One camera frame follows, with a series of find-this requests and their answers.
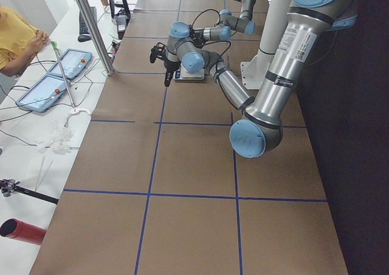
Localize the black tripod leg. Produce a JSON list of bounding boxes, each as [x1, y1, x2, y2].
[[1, 179, 59, 205]]

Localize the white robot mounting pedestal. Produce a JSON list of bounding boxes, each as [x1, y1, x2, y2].
[[241, 0, 291, 89]]

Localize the near blue teach pendant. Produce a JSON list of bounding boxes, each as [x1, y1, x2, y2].
[[16, 74, 66, 113]]

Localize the aluminium frame post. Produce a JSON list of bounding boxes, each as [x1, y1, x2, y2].
[[75, 0, 114, 76]]

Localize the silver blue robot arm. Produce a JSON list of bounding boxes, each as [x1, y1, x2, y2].
[[190, 0, 256, 47], [150, 0, 358, 158]]

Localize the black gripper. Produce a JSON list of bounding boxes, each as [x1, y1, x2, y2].
[[164, 59, 180, 86]]

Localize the far blue teach pendant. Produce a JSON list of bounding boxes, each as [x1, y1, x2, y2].
[[60, 49, 92, 81]]

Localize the white crumpled tissue pile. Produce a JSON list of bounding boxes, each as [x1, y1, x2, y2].
[[37, 121, 74, 155]]

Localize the blue teach pendant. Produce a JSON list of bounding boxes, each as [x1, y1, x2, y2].
[[16, 74, 66, 113], [60, 49, 92, 81]]

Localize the white plastic tweezers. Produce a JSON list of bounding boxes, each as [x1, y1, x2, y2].
[[35, 156, 53, 191]]

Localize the black computer mouse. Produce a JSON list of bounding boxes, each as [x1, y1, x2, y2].
[[77, 34, 91, 42]]

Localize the silver digital kitchen scale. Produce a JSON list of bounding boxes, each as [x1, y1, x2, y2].
[[174, 68, 205, 82]]

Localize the black power adapter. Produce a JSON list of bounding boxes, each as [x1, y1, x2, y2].
[[115, 15, 128, 39]]

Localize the red cylinder tube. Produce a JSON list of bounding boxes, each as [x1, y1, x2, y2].
[[1, 219, 46, 245]]

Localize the person in yellow shirt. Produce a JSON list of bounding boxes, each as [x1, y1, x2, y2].
[[1, 6, 50, 77]]

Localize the black computer keyboard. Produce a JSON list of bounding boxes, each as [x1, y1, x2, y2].
[[78, 6, 97, 35]]

